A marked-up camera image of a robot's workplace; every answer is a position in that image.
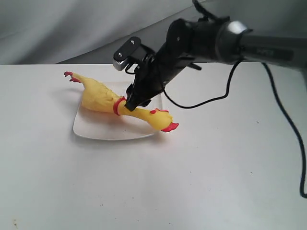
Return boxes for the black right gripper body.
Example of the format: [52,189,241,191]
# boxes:
[133,57,173,99]

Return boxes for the yellow rubber chicken toy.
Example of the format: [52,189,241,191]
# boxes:
[63,71,179,133]

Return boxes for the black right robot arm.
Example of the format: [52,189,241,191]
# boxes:
[125,19,307,111]

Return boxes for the white square plate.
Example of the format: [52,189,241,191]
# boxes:
[72,80,164,141]

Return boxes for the grey backdrop cloth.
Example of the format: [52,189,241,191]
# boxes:
[0,0,307,64]

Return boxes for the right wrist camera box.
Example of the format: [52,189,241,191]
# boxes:
[113,36,155,71]

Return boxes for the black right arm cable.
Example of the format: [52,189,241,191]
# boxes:
[124,0,307,198]

